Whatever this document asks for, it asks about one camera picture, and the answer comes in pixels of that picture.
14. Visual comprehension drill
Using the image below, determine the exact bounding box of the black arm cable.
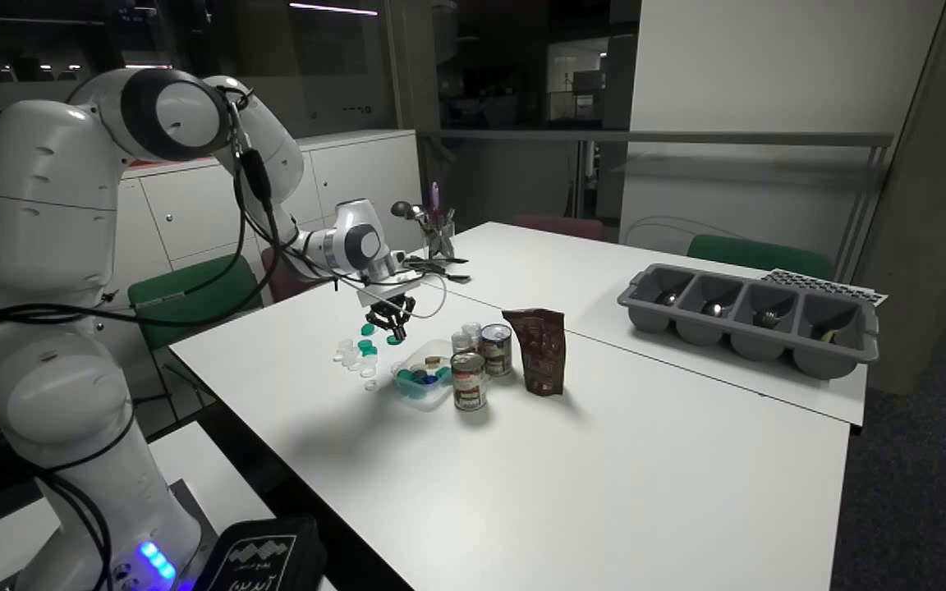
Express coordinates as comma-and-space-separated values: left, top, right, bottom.
0, 136, 320, 333

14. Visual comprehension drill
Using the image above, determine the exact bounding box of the glass utensil holder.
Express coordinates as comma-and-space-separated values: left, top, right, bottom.
422, 222, 458, 265

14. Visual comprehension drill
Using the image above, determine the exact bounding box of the grey cutlery tray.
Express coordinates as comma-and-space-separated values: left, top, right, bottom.
613, 261, 884, 381

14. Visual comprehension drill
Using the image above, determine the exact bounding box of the grey perforated lid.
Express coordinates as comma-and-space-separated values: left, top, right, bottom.
760, 265, 889, 313

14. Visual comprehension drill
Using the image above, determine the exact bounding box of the black control box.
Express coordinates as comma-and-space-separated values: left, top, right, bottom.
194, 512, 331, 591

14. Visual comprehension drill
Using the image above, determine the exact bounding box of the green chair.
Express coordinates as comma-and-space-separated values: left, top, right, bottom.
126, 249, 270, 355
683, 229, 838, 283

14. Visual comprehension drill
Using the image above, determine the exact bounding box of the small glass jar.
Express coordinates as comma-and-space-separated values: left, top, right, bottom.
447, 325, 484, 359

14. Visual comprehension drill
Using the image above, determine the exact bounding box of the metal tin can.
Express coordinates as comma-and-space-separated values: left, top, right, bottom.
475, 323, 518, 381

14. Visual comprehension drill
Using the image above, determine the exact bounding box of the white cabinet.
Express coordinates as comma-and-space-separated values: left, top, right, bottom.
107, 126, 426, 289

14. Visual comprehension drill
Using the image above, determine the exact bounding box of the grey handrail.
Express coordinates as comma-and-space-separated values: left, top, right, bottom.
425, 126, 900, 152

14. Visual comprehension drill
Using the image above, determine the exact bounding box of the clear plastic container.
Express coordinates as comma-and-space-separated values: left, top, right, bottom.
387, 337, 460, 415

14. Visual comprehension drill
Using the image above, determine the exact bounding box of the black cable bundle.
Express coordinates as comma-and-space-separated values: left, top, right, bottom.
32, 465, 117, 591

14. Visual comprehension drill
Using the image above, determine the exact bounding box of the brown foil pouch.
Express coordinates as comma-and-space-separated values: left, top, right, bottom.
499, 306, 572, 400

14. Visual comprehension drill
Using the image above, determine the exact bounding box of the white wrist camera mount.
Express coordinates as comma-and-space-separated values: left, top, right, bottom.
355, 265, 434, 301

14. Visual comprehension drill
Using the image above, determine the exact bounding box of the metal ladle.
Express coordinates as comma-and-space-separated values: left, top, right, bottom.
387, 196, 434, 238

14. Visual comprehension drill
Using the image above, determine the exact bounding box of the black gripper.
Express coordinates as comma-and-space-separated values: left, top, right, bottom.
363, 289, 418, 348

